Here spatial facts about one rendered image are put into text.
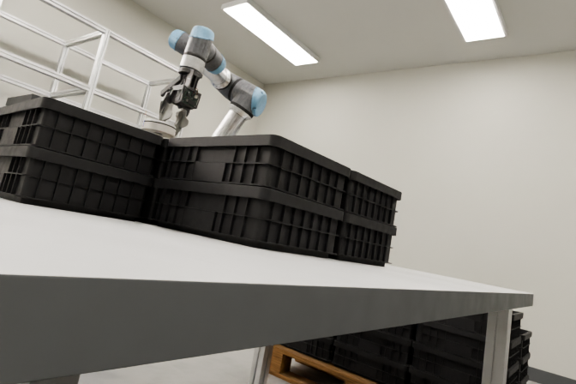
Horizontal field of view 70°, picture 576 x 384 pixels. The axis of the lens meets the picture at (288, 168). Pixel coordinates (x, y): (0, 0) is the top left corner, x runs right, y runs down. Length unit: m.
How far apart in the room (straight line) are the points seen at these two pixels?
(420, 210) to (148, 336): 4.08
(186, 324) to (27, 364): 0.07
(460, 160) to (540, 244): 0.99
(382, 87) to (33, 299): 4.71
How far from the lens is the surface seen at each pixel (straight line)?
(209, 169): 0.96
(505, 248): 4.03
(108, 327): 0.20
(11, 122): 1.24
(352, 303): 0.38
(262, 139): 0.85
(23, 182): 1.02
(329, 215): 0.98
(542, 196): 4.06
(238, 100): 1.79
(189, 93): 1.34
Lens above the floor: 0.73
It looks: 10 degrees up
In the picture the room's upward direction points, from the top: 11 degrees clockwise
